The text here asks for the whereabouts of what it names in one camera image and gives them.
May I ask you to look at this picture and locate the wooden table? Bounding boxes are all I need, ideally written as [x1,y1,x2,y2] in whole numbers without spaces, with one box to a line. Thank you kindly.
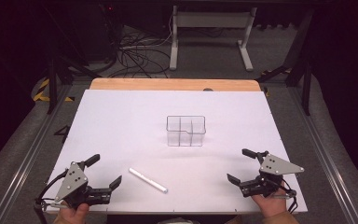
[89,77,262,93]

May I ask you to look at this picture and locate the black metal stand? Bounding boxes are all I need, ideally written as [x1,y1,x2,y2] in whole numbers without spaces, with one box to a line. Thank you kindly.
[44,55,103,115]
[255,8,314,117]

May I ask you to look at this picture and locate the bundle of black floor cables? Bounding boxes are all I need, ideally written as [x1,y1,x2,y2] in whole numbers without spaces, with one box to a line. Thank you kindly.
[104,5,172,79]

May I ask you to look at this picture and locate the white pen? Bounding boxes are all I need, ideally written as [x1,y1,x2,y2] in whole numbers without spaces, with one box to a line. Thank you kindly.
[128,167,169,194]

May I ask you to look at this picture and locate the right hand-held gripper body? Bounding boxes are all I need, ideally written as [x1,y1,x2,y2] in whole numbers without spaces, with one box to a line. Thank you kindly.
[241,153,306,200]

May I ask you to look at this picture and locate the white metal desk frame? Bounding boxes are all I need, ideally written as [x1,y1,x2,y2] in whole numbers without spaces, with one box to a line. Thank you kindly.
[169,5,258,72]

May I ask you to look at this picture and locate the yellow black hazard tape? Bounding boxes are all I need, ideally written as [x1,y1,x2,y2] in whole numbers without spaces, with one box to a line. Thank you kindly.
[32,77,76,104]

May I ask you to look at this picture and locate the person's right hand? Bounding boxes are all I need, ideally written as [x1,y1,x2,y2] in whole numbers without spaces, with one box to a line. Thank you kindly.
[250,182,289,219]

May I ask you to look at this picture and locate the aluminium floor rail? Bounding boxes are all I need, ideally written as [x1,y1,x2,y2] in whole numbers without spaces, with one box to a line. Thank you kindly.
[286,86,358,224]
[0,83,73,224]

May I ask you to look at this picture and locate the person's light clothing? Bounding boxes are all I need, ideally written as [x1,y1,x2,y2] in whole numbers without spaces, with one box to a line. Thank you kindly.
[157,217,194,224]

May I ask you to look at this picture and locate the person's left hand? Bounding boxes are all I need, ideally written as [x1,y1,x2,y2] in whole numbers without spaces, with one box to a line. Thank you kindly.
[53,202,90,224]

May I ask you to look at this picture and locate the clear plastic divided organizer box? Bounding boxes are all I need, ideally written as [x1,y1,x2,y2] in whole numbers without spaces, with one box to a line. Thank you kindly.
[166,115,207,147]

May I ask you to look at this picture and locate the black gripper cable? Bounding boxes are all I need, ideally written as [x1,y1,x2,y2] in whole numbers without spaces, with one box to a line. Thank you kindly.
[282,178,299,215]
[34,169,70,224]

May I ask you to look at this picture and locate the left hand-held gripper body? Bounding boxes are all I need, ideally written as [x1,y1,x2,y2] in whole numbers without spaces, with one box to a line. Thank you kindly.
[48,161,113,210]

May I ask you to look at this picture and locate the white board mat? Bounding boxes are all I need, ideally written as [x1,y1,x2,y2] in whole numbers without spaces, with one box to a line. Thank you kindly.
[44,89,309,215]

